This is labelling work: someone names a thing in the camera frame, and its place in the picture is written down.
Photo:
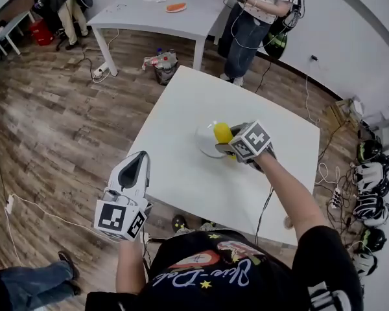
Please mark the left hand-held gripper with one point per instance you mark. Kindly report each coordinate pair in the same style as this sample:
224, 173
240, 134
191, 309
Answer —
111, 217

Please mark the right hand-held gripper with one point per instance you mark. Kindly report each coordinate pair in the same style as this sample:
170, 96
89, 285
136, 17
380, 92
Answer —
251, 139

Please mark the yellow corn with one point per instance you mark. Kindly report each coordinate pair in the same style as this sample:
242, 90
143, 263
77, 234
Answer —
222, 133

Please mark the person's left forearm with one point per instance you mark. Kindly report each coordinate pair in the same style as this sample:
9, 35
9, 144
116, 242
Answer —
131, 267

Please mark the person's right forearm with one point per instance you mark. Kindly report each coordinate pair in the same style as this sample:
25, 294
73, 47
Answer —
291, 196

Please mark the orange dish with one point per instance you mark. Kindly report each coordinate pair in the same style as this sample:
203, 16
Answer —
176, 7

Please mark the white square table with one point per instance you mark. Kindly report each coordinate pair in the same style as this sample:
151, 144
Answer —
220, 173

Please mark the person's right shoe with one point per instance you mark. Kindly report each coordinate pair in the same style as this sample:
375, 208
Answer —
207, 226

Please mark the trash bag with bottles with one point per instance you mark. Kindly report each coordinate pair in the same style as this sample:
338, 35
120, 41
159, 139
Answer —
163, 66

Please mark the black green backpack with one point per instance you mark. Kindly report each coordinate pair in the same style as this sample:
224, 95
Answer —
280, 41

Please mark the cardboard box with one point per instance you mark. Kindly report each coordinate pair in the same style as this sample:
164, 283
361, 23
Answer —
343, 113

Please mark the person's black printed t-shirt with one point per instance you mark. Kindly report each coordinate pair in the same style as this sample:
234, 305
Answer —
220, 283

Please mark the long grey table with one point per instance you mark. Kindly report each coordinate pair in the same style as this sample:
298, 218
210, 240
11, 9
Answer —
155, 18

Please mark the row of black white helmets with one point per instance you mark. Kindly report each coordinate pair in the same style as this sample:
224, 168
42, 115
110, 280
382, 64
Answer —
372, 199

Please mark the red box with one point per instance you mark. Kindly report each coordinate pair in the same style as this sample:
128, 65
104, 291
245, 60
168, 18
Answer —
40, 32

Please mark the small white table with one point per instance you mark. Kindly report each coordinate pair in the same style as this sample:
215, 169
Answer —
13, 28

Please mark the black wall charger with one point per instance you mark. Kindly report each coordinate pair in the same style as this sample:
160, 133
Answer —
314, 57

